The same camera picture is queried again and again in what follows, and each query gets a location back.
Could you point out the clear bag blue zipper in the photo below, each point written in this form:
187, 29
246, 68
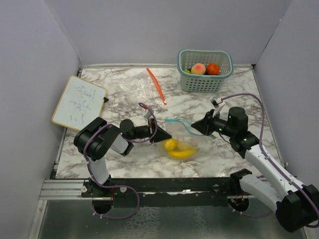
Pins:
188, 138

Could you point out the clear bag red zipper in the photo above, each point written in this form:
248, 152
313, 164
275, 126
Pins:
140, 88

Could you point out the yellow fake lemon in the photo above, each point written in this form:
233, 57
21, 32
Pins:
170, 144

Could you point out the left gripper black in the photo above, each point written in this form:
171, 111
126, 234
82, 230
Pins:
161, 135

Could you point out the orange fake pumpkin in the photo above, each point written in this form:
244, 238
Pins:
212, 69

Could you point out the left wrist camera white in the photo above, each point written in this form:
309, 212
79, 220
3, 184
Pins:
150, 118

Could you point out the orange fake peach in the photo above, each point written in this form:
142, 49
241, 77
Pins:
198, 69

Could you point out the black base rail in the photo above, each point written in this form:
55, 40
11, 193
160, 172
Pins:
165, 192

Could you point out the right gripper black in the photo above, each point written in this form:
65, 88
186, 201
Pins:
204, 126

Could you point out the yellow fake banana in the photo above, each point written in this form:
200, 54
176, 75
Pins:
185, 154

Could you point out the teal plastic basket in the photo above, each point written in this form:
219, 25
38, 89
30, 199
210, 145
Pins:
203, 83

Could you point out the small whiteboard wooden frame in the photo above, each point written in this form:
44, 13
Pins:
80, 103

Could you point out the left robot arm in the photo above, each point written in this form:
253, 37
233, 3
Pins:
94, 141

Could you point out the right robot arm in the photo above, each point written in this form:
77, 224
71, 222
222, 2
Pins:
295, 204

